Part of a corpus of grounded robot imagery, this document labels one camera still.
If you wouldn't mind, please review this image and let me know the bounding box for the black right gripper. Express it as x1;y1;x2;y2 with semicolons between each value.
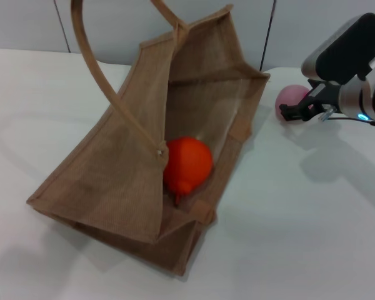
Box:
279;79;342;122

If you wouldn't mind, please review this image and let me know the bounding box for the pink peach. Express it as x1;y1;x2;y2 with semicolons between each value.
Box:
275;84;311;121

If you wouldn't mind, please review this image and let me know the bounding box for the brown jute handbag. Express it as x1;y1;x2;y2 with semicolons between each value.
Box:
26;0;271;278

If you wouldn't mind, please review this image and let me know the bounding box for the thin dark wall strip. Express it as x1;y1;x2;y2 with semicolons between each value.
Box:
259;0;278;72
54;0;72;53

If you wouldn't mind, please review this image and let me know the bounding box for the orange fruit with stem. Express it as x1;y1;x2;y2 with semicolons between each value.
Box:
162;136;214;208

